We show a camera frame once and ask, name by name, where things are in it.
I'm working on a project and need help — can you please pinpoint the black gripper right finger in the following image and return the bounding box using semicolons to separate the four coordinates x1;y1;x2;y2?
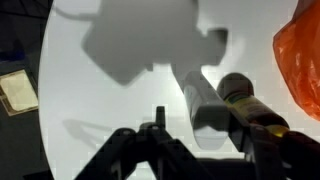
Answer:
227;107;320;180

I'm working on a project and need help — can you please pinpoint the dark bottle with yellow cap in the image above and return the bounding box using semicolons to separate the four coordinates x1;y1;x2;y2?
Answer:
216;72;290;138

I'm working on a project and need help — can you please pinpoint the orange plastic bag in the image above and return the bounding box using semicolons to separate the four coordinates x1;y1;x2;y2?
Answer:
272;0;320;122

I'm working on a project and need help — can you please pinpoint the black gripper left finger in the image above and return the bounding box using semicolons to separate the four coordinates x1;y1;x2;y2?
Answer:
73;105;214;180

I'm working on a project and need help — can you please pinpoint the beige square floor plate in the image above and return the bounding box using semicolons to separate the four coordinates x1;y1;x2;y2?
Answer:
0;69;40;117

